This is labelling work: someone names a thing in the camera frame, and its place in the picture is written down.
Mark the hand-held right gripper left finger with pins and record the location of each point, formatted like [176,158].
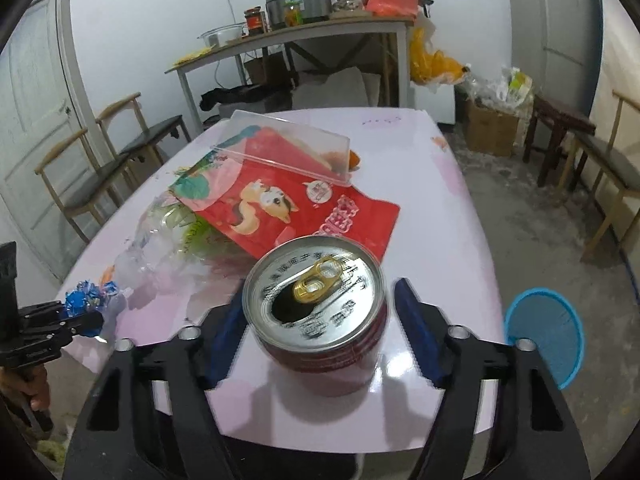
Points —
[227,332]

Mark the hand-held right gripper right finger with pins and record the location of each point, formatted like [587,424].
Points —
[415,332]

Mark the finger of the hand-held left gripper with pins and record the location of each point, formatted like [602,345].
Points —
[60,332]
[42,309]

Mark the blue candy wrapper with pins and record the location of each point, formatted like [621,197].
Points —
[80,300]

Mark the red drink can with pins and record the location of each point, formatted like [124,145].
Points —
[315,310]

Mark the blue mesh waste basket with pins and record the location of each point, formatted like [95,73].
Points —
[545,330]

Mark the orange plastic wrapper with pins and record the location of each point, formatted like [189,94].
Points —
[354,160]

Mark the person's left hand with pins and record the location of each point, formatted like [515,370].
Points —
[36,392]

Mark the wooden chair with dark seat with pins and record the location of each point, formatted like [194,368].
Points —
[612,165]
[85,185]
[150,135]

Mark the crushed green label plastic bottle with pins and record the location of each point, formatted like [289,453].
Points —
[160,240]

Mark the red snack bag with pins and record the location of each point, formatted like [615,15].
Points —
[280,200]

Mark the clear plastic container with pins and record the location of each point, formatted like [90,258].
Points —
[300,145]

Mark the large cardboard box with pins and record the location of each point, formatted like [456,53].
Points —
[490,127]

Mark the black cloth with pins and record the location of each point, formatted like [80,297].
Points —
[235,95]

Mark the pile of clear plastic packaging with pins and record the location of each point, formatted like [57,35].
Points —
[495,87]

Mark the white pillow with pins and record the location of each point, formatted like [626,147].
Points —
[335,87]

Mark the dark wooden stool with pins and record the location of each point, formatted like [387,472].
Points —
[562,112]

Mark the small cardboard box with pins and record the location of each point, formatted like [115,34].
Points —
[265,67]

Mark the yellow plastic bag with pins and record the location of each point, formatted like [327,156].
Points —
[435,62]

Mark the yellow cloth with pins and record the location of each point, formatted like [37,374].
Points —
[192,55]

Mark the glass bowl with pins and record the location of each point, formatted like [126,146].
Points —
[220,35]

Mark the red label sauce jar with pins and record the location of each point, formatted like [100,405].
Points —
[254,21]

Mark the wooden top metal desk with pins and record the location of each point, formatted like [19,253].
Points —
[320,30]

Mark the jar of orange preserves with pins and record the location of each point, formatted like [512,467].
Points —
[293,15]

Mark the white refrigerator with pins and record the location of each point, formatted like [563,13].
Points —
[550,35]

